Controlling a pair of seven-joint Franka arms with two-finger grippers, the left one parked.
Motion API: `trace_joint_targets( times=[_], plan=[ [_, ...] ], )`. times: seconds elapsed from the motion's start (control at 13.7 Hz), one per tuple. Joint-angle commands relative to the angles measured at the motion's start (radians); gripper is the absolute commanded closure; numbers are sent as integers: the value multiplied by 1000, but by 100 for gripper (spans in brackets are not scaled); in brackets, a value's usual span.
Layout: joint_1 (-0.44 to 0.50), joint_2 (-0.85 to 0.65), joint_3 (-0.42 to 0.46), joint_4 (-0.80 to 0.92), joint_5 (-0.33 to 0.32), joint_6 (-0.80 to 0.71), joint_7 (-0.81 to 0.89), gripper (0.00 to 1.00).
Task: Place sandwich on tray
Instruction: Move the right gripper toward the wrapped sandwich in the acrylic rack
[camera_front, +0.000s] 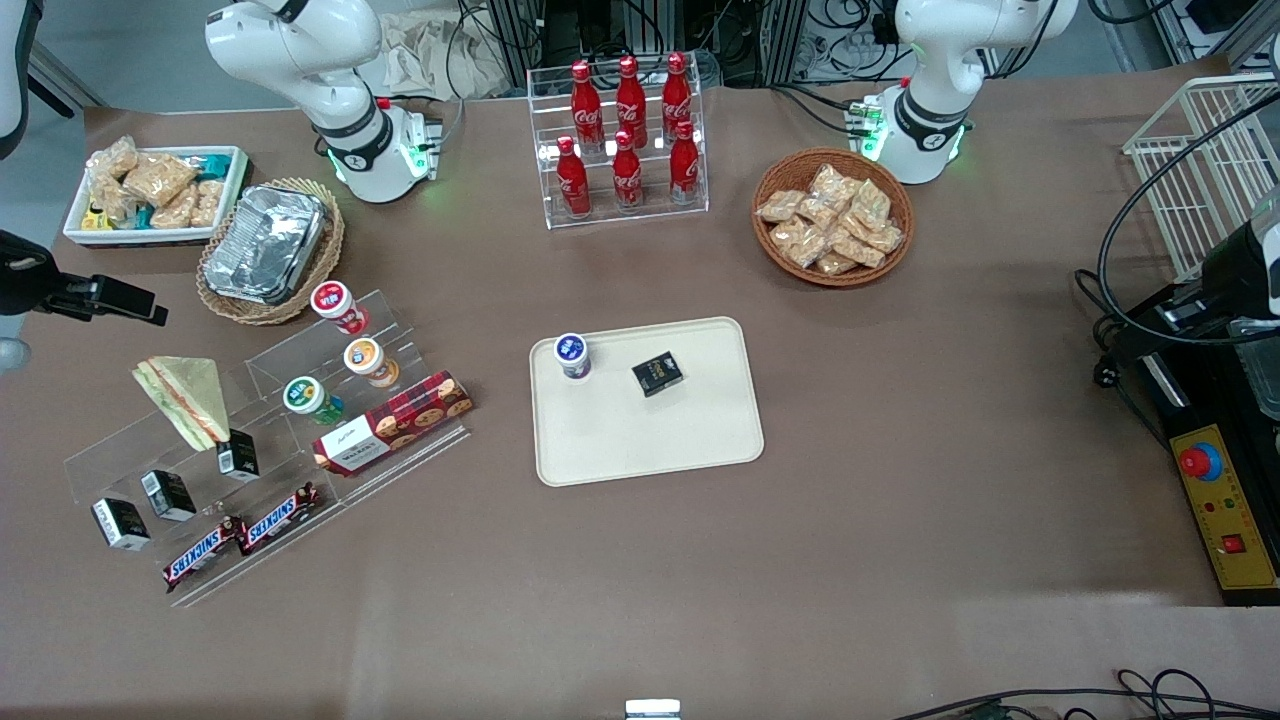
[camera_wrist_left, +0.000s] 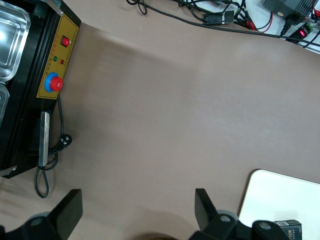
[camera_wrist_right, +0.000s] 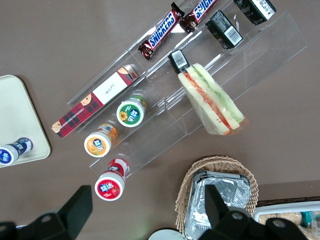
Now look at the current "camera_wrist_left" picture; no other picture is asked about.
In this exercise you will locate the small black carton box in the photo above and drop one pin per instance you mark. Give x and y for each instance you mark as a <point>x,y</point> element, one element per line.
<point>292,231</point>

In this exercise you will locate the stainless steel food tray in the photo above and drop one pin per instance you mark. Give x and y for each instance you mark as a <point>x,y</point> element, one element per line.
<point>12,37</point>

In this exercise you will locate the cream plastic serving tray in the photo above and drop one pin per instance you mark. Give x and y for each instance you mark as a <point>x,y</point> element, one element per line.
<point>275,195</point>

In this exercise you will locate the clear plastic food container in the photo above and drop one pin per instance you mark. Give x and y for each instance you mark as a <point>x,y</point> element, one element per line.
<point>3,100</point>

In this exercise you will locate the red emergency stop button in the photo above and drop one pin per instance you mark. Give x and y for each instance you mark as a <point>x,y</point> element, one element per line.
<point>56,84</point>

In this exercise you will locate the black module with red light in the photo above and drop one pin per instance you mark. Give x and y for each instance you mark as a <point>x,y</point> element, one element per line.
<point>302,33</point>

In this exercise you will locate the black power supply box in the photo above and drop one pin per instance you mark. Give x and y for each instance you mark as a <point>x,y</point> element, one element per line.
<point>287,6</point>

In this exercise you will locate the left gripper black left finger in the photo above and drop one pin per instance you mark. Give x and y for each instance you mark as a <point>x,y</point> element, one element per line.
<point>67,212</point>

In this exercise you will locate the black power plug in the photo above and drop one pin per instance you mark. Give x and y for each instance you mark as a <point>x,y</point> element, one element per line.
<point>290,22</point>

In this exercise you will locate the red rocker power switch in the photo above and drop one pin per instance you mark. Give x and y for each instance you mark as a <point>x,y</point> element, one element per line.
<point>65,41</point>

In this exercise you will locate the black sealing machine yellow panel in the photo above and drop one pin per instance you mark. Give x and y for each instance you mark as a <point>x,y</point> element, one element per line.
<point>30,75</point>

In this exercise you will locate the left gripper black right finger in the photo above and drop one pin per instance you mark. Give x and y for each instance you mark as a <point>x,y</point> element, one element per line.
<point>207,215</point>

